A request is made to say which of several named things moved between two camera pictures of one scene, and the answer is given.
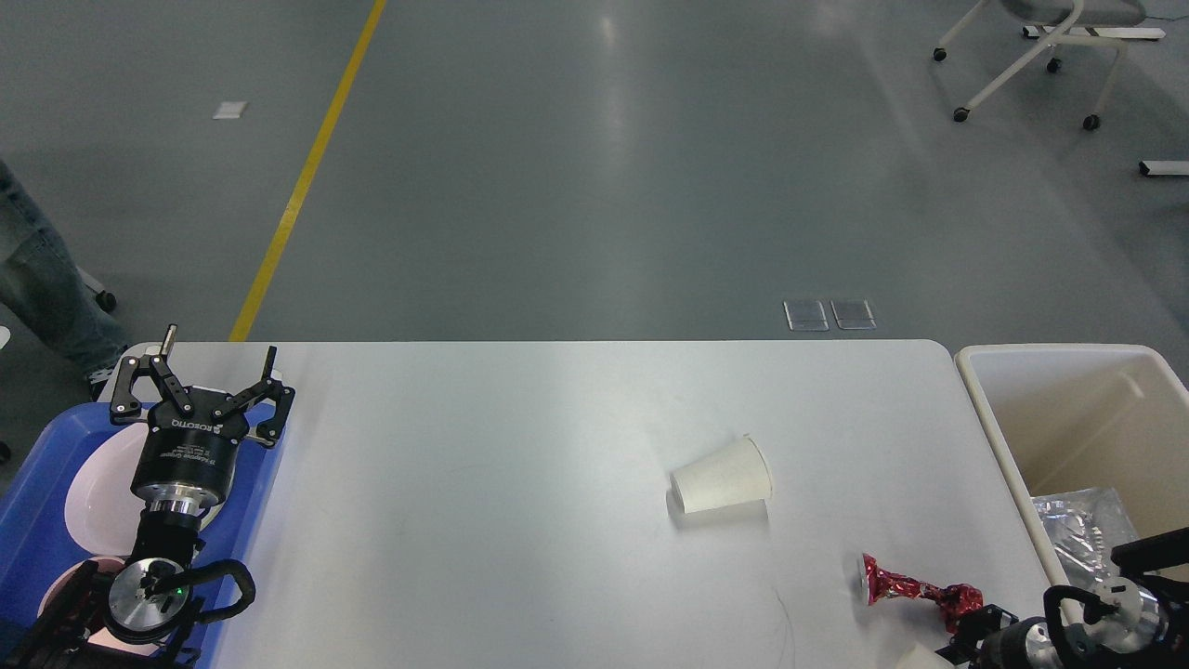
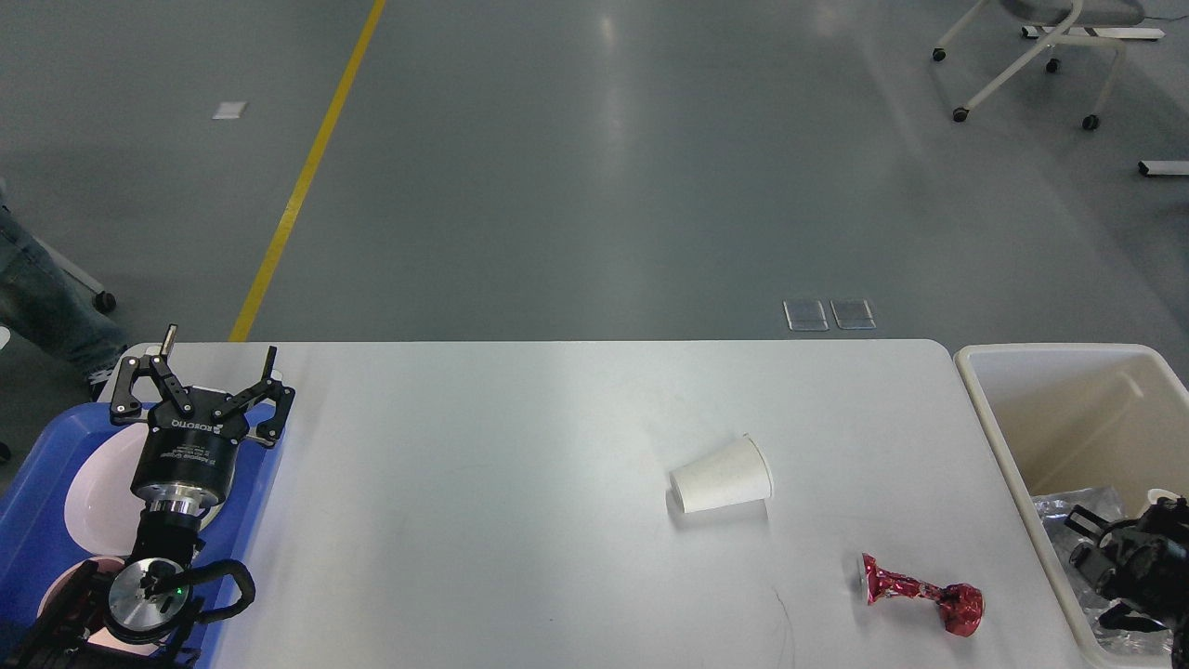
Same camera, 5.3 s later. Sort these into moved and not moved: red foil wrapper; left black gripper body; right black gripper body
Moved: right black gripper body
Not moved: red foil wrapper; left black gripper body
